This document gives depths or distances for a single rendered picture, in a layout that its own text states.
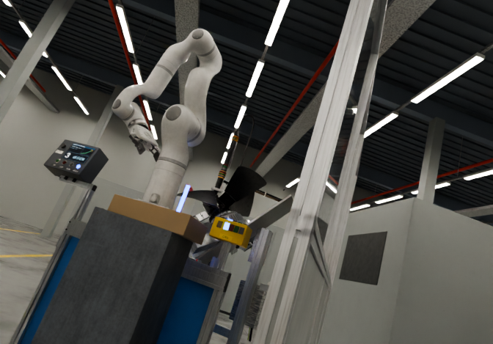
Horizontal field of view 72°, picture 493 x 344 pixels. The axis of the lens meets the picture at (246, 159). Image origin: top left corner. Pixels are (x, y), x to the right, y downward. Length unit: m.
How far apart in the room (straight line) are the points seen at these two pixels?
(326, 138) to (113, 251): 0.87
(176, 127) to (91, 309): 0.68
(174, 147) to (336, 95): 0.85
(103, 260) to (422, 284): 2.92
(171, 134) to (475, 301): 3.26
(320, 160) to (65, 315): 0.99
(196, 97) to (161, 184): 0.41
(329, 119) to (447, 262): 3.23
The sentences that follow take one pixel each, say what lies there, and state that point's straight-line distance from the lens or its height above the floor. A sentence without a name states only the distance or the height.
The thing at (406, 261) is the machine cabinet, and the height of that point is 1.43.
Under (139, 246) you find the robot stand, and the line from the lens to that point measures 1.22.
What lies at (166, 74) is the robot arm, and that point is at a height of 1.59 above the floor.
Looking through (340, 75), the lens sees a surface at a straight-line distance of 0.68.
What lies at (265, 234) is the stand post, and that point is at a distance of 2.00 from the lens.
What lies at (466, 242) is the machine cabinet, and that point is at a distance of 3.94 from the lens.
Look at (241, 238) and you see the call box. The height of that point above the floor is 1.01.
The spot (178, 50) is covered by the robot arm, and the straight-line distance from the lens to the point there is 1.66.
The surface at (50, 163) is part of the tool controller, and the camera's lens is 2.14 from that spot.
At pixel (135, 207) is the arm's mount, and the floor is 0.97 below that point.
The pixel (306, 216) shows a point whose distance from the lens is 0.56.
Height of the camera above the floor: 0.88
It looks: 18 degrees up
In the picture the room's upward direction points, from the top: 19 degrees clockwise
